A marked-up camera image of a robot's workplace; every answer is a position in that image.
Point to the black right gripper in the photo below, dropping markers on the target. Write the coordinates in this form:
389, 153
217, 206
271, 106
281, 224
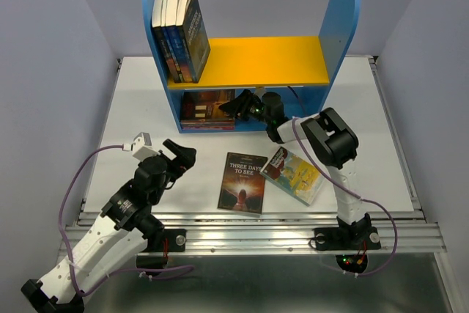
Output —
237, 105

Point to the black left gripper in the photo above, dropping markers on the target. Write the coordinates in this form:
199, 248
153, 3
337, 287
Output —
185, 156

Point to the dark orange cover book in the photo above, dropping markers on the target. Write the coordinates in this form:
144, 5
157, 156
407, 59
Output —
204, 106

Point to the Huckleberry Finn paperback book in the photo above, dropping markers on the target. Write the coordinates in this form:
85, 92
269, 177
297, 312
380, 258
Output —
293, 175

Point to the Nineteen Eighty-Four book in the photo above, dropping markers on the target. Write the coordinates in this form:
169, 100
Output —
196, 39

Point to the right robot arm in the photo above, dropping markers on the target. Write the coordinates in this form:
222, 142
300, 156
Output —
334, 145

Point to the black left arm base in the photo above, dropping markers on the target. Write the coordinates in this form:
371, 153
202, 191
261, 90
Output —
156, 254

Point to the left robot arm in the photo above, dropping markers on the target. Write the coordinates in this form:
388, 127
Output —
124, 228

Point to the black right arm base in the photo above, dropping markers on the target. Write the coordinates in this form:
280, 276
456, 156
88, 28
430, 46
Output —
341, 239

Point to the pink spine Roald Dahl book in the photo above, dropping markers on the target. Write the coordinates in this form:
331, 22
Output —
209, 126

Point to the upright blue orange book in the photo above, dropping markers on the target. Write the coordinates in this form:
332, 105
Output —
182, 50

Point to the Three Days to See book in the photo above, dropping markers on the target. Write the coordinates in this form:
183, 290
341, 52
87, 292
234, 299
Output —
242, 186

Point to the blue and yellow bookshelf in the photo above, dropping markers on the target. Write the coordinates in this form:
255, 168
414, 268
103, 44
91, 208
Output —
301, 69

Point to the upright book on shelf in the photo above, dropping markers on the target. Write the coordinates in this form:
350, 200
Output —
169, 19
157, 27

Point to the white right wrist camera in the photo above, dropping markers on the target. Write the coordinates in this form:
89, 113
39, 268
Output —
260, 91

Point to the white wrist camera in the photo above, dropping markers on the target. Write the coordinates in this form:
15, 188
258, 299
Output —
260, 91
141, 147

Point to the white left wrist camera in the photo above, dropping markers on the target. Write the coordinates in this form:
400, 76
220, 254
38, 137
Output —
141, 147

